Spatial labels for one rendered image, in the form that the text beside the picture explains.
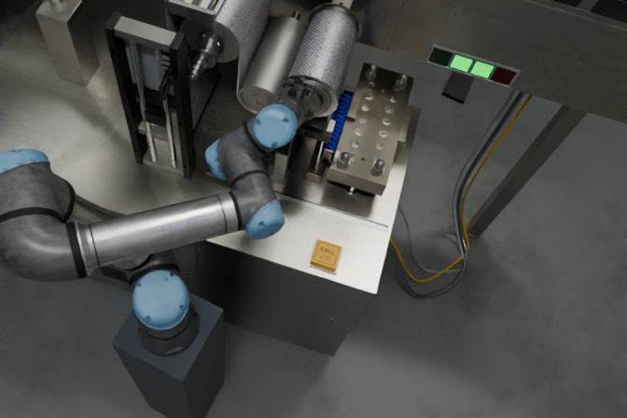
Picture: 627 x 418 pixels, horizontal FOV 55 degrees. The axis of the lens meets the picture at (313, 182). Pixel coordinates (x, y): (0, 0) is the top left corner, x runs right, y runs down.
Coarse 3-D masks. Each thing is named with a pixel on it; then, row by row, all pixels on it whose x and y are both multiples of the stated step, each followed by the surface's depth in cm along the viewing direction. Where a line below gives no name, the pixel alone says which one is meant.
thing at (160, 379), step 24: (216, 312) 153; (120, 336) 147; (216, 336) 163; (144, 360) 146; (168, 360) 146; (192, 360) 147; (216, 360) 185; (144, 384) 180; (168, 384) 158; (192, 384) 161; (216, 384) 213; (168, 408) 200; (192, 408) 182
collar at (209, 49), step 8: (208, 32) 138; (200, 40) 136; (208, 40) 136; (216, 40) 138; (192, 48) 136; (200, 48) 135; (208, 48) 136; (216, 48) 137; (192, 56) 138; (208, 56) 136; (216, 56) 138; (208, 64) 139
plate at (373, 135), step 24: (384, 72) 183; (384, 96) 178; (408, 96) 179; (360, 120) 173; (384, 120) 174; (360, 144) 169; (384, 144) 170; (336, 168) 164; (360, 168) 165; (384, 168) 166
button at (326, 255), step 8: (320, 240) 164; (320, 248) 163; (328, 248) 163; (336, 248) 164; (320, 256) 162; (328, 256) 162; (336, 256) 163; (312, 264) 163; (320, 264) 161; (328, 264) 161; (336, 264) 161
